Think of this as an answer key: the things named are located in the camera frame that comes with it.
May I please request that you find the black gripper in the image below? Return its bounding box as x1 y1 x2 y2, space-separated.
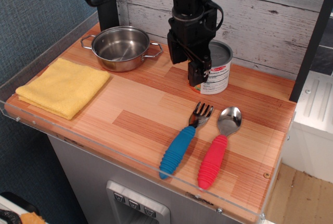
167 7 217 86

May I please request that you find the toy food can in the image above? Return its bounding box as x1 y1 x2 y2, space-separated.
191 40 233 95

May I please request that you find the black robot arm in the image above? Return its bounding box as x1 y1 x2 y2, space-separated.
168 0 221 86

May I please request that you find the small stainless steel pot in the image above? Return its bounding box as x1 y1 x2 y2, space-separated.
81 26 163 72

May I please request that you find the folded yellow cloth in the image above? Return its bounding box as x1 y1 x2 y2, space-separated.
16 58 110 120

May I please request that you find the white toy sink unit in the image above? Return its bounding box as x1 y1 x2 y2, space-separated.
281 71 332 182

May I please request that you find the grey toy fridge cabinet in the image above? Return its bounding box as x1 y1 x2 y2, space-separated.
48 136 237 223

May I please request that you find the silver dispenser button panel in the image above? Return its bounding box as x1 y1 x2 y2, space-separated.
106 180 171 223

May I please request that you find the clear acrylic table guard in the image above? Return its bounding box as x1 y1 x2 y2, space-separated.
0 11 297 224

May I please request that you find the black and orange object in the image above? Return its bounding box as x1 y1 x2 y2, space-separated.
1 192 46 223

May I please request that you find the red handled spoon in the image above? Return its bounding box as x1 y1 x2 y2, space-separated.
197 106 242 190

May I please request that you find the blue handled fork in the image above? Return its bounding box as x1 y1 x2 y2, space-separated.
159 102 214 179

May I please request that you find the black vertical post left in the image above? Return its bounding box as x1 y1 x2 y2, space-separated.
97 0 119 31

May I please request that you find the black vertical post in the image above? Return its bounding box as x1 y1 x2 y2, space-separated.
289 0 332 103
97 0 119 31

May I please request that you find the black vertical post right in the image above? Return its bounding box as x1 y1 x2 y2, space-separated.
289 0 332 103

